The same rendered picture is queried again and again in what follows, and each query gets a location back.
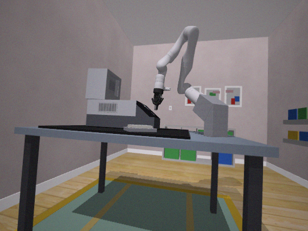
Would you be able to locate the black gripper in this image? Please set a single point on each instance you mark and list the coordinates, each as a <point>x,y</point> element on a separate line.
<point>157,98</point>

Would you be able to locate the white real-time pcr machine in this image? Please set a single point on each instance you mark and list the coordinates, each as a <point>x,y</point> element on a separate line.
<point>104,107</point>

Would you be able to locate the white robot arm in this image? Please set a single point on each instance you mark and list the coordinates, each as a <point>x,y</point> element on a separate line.
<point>190,34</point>

